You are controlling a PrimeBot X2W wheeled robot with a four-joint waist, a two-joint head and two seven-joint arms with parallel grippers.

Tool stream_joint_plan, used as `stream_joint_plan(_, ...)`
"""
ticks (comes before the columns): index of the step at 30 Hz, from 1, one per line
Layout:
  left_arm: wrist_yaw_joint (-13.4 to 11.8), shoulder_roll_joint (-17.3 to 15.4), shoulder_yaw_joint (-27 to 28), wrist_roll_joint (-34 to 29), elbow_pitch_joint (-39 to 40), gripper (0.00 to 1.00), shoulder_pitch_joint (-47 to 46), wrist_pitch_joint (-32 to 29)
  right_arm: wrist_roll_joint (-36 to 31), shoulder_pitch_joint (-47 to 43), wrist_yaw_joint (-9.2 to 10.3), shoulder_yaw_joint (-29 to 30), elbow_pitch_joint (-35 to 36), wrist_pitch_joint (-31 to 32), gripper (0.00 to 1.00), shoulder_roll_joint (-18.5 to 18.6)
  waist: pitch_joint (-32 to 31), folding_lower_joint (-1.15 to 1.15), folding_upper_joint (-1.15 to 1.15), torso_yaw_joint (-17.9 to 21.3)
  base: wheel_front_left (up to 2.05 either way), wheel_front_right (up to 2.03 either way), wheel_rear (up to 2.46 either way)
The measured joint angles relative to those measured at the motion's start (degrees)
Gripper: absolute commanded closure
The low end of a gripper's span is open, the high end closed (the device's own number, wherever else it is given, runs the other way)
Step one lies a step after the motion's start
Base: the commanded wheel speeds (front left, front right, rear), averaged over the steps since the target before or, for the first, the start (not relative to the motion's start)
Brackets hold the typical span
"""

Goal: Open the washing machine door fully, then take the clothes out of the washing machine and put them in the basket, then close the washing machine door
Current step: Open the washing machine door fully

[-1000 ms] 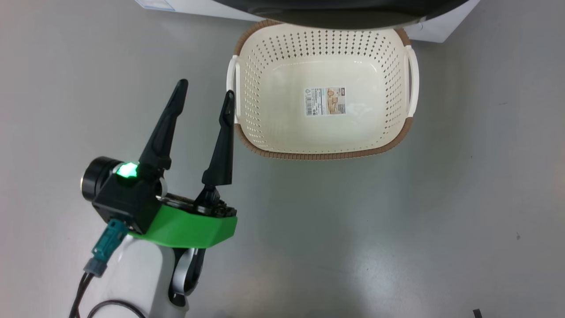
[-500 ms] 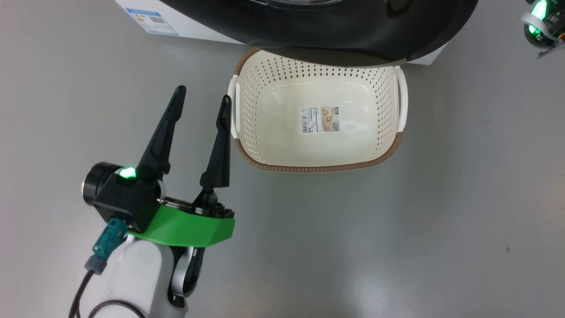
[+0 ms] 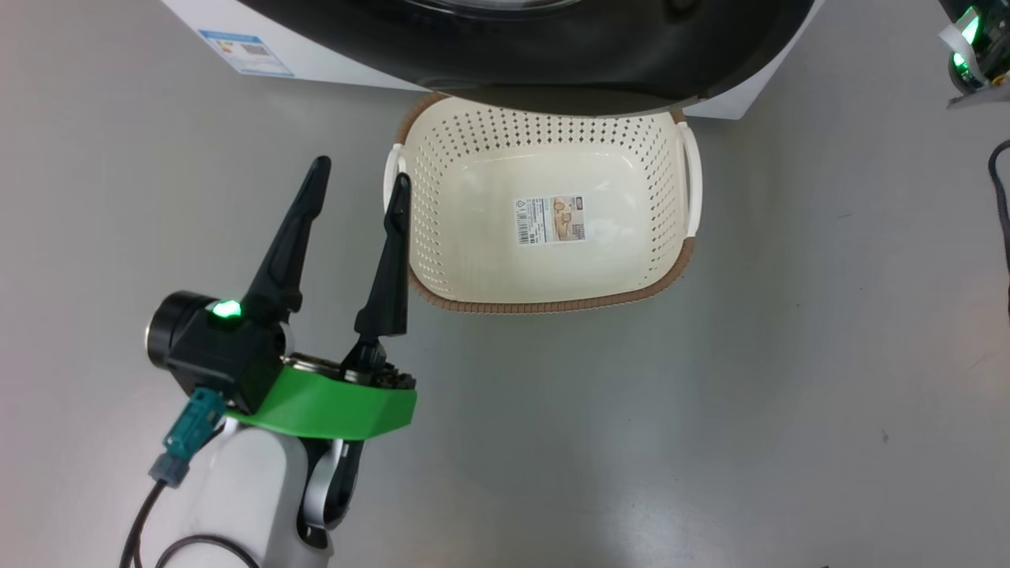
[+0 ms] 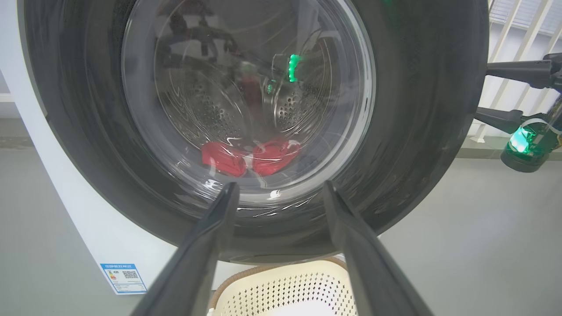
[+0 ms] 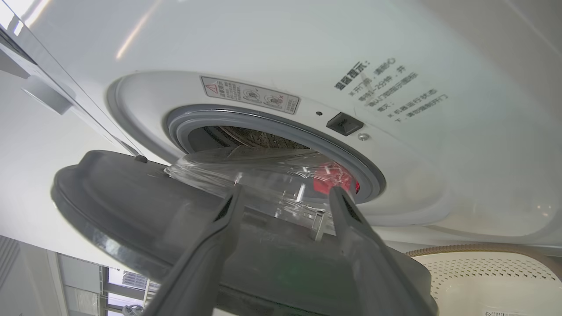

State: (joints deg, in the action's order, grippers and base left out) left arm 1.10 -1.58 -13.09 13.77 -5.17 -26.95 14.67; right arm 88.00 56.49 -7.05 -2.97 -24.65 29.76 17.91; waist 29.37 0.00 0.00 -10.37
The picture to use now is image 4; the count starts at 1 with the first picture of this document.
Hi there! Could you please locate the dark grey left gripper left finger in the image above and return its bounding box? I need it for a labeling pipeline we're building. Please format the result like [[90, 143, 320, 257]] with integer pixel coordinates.
[[131, 182, 240, 316]]

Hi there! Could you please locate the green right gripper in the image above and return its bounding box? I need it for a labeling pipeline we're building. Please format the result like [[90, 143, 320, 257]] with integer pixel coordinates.
[[474, 53, 562, 172]]

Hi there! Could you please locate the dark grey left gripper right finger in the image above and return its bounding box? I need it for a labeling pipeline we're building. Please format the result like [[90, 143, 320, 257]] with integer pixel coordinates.
[[323, 180, 434, 316]]

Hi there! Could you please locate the black washing machine door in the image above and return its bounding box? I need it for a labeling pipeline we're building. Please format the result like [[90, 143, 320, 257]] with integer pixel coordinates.
[[18, 0, 490, 264]]

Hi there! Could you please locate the red and white garment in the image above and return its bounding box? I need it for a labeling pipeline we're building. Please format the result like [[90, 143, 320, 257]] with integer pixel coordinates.
[[201, 137, 302, 177]]

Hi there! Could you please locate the white washing machine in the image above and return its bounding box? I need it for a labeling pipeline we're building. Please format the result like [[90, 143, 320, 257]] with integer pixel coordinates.
[[0, 0, 347, 295]]

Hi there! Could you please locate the cream laundry basket brown rim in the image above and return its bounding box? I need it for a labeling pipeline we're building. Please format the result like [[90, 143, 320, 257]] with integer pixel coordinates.
[[209, 257, 358, 316]]

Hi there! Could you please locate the white slatted railing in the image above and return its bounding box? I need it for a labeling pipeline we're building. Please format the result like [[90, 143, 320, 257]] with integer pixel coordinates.
[[468, 0, 562, 143]]

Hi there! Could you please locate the blue energy label sticker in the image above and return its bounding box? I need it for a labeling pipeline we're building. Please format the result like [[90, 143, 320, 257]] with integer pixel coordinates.
[[100, 263, 148, 295]]

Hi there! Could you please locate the steel perforated drum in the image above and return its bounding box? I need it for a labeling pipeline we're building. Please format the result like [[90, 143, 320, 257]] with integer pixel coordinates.
[[154, 0, 347, 150]]

